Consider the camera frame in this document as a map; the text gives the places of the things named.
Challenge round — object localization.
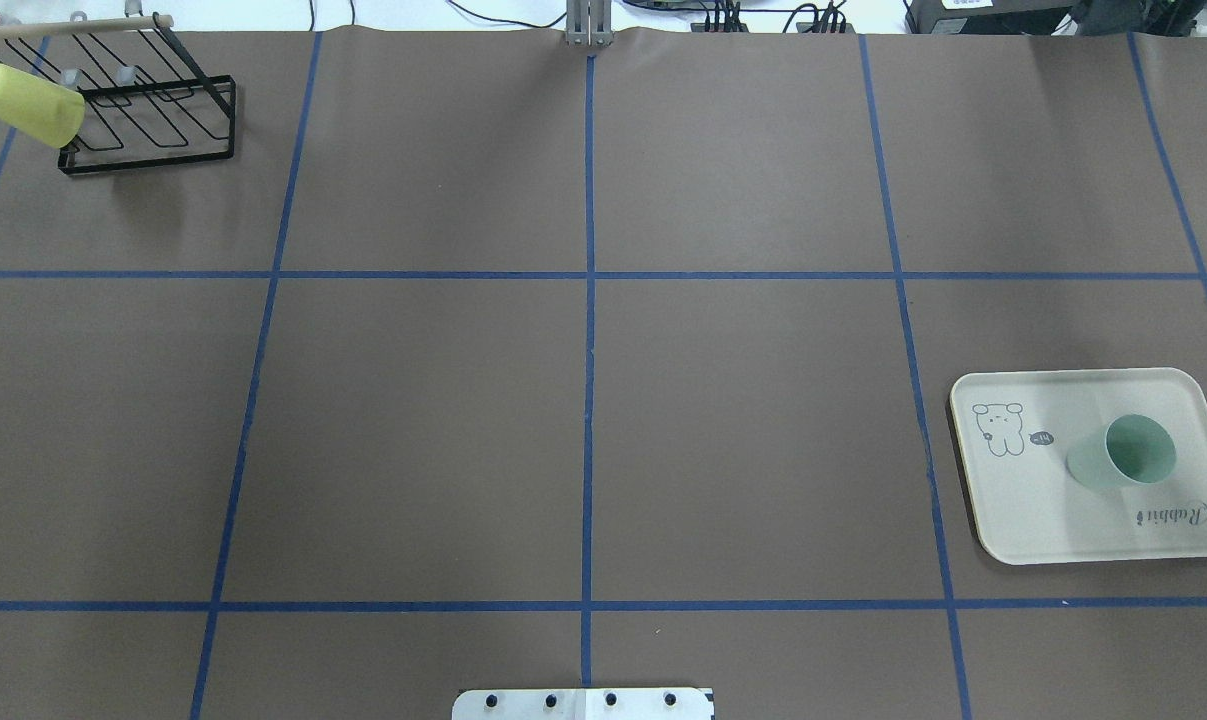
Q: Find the yellow plastic cup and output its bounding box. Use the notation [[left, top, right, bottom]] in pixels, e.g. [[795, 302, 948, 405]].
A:
[[0, 63, 86, 150]]

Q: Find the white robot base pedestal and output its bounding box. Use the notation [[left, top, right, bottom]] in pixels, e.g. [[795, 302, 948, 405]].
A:
[[451, 687, 716, 719]]

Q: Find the cream rabbit serving tray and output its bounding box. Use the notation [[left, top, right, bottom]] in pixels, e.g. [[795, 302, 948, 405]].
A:
[[949, 365, 1207, 566]]

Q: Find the black orange power strip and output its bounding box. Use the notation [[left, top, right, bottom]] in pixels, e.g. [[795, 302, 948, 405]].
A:
[[689, 1, 856, 35]]

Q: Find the pale green plastic cup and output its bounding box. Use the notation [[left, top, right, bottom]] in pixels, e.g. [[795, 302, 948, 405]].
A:
[[1065, 414, 1178, 488]]

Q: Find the aluminium frame post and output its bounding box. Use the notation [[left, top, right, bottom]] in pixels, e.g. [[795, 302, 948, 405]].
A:
[[562, 0, 616, 47]]

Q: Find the black wire cup rack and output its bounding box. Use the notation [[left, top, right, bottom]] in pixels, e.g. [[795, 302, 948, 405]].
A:
[[0, 1, 238, 176]]

